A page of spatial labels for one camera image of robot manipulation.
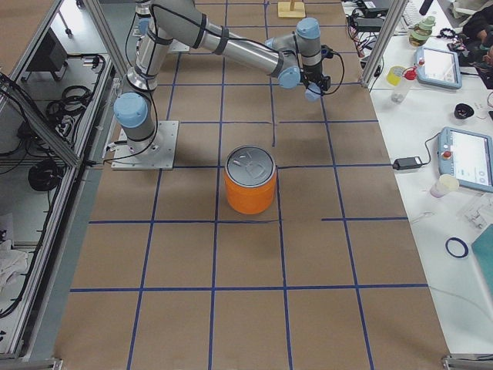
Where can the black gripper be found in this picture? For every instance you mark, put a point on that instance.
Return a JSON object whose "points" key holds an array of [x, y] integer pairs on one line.
{"points": [[311, 72]]}

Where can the light blue plastic cup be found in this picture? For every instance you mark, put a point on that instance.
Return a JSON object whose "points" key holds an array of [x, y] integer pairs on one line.
{"points": [[312, 92]]}

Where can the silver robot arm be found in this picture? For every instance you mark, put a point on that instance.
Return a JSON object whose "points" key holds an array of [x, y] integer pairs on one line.
{"points": [[292, 59]]}

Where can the wooden mug tree stand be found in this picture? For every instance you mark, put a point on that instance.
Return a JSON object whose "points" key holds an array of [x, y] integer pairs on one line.
{"points": [[291, 9]]}

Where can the yellow tape roll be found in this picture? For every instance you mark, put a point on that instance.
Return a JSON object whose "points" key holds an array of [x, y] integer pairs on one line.
{"points": [[395, 74]]}

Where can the clear squeeze bottle red cap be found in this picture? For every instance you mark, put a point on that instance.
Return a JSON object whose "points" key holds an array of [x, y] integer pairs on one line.
{"points": [[407, 80]]}

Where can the orange can with grey lid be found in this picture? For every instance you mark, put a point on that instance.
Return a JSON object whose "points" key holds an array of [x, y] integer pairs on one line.
{"points": [[250, 178]]}

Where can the black power adapter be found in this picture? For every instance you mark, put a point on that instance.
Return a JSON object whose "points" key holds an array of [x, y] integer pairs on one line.
{"points": [[407, 163]]}

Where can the blue teach pendant far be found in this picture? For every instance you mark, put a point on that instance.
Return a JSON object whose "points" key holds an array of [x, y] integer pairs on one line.
{"points": [[438, 67]]}

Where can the blue teach pendant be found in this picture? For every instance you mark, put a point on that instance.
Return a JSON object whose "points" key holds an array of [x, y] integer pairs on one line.
{"points": [[467, 156], [438, 67]]}

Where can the black bowl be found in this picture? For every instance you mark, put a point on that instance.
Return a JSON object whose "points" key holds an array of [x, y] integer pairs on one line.
{"points": [[463, 111]]}

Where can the blue teach pendant near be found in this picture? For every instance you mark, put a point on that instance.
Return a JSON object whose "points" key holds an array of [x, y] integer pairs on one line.
{"points": [[467, 156]]}

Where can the white cloth rag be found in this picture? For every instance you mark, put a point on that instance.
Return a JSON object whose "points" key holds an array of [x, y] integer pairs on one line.
{"points": [[13, 263]]}

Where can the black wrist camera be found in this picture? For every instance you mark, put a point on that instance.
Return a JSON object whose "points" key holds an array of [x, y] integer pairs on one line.
{"points": [[325, 84]]}

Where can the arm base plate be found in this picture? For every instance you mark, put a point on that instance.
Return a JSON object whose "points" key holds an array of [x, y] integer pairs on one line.
{"points": [[157, 152]]}

